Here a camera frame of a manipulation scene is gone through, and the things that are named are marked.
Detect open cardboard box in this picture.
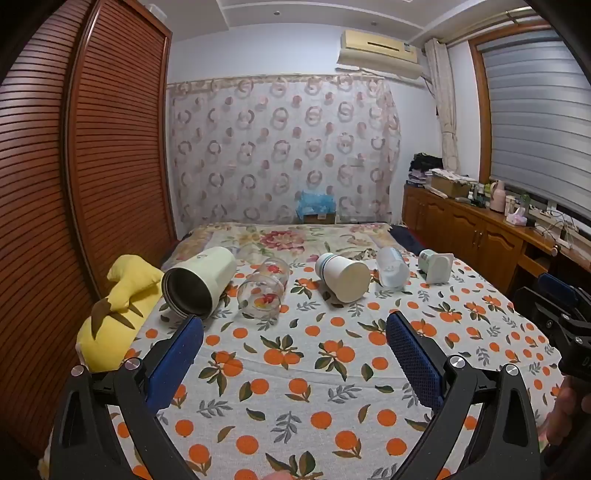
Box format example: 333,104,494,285
429,168,479,199

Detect floral blanket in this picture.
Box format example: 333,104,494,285
161,222,419,279

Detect pink thermos jug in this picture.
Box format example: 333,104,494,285
489,179,507,213

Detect yellow plush toy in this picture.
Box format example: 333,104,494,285
76,253,165,375

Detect cream steel tumbler cup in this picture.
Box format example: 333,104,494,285
161,246,238,319

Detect person's right hand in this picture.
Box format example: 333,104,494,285
545,376,591,452

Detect orange fruit print bedsheet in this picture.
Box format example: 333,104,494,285
39,256,570,480

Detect pale green white cup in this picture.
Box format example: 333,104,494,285
417,250,456,284

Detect clear printed glass cup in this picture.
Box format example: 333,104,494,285
237,257,291,320

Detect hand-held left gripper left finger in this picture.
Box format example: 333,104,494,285
50,316,204,480

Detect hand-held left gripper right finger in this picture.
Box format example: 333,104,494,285
386,311,541,480

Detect pile of dark clothes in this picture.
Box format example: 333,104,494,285
408,152,445,186

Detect grey window blind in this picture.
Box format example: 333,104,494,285
475,25,591,221

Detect wooden side cabinet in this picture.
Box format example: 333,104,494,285
401,184,575,297

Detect wall air conditioner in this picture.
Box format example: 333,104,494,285
337,30,424,78

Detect white power strip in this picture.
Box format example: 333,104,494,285
530,207,580,232

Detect circle patterned curtain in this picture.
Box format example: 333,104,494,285
166,75,402,225

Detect clear plastic cup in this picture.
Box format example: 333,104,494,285
377,246,411,291

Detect dark blue cloth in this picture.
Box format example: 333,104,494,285
392,224,428,252

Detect cream side curtain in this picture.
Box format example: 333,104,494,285
424,39,461,175

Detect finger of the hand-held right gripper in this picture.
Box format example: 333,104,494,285
538,272,591,319
513,286,570,343

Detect wooden slatted wardrobe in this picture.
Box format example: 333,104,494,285
0,0,178,462

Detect white cup with blue stripes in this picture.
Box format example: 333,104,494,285
315,252,372,304

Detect blue plastic bag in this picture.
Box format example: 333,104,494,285
295,189,337,219

